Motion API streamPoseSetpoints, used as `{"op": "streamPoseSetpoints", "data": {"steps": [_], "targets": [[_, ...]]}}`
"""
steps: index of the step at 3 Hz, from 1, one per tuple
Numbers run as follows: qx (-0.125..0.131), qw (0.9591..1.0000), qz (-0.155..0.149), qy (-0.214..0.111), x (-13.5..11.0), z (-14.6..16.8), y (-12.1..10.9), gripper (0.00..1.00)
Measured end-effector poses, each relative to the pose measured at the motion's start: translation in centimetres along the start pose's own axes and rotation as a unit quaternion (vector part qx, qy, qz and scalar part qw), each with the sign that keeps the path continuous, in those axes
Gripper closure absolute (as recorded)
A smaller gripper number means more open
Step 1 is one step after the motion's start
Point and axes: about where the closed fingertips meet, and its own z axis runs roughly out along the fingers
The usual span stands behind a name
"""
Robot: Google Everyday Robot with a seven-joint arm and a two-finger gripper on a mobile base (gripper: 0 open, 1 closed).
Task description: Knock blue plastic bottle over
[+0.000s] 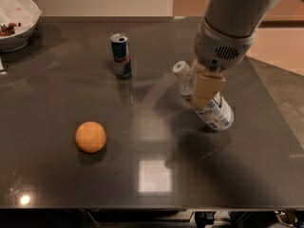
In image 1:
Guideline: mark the red food scraps in bowl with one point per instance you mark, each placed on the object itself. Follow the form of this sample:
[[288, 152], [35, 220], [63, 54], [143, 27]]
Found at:
[[9, 29]]

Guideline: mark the clear plastic water bottle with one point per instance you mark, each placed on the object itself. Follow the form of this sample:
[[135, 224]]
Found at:
[[218, 115]]

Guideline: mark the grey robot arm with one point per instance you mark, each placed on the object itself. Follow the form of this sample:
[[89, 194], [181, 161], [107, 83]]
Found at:
[[225, 33]]

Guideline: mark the blue silver energy drink can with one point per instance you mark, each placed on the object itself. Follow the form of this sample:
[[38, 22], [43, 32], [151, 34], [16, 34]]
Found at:
[[121, 56]]

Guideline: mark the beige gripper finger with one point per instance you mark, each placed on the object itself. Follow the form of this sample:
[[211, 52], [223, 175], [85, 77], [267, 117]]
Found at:
[[195, 67], [208, 83]]

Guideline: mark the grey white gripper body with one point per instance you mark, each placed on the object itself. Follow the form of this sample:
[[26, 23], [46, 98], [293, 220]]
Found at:
[[218, 49]]

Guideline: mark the white bowl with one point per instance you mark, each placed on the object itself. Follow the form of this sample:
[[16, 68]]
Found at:
[[25, 15]]

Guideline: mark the orange fruit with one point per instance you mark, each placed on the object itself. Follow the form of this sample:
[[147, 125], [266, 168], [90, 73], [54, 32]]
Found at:
[[90, 137]]

